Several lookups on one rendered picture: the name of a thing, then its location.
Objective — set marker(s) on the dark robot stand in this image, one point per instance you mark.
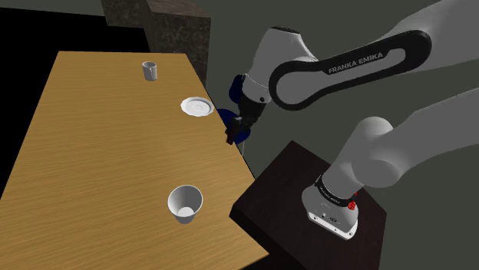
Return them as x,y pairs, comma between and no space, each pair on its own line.
277,209

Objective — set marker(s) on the wooden table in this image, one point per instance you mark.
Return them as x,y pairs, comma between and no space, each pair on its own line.
104,157

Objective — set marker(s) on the white round plate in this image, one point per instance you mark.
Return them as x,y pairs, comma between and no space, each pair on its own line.
197,107

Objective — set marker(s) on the blue chair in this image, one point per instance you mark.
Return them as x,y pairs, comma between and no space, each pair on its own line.
236,88

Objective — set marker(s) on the white tapered cup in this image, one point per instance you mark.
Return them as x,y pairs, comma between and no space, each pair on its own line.
185,203

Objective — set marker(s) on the dark marbled cabinet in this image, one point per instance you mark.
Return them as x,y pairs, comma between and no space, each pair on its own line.
176,33

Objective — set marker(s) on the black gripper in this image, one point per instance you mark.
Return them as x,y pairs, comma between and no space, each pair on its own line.
251,110

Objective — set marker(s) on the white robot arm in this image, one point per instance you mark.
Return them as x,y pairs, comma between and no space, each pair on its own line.
378,149

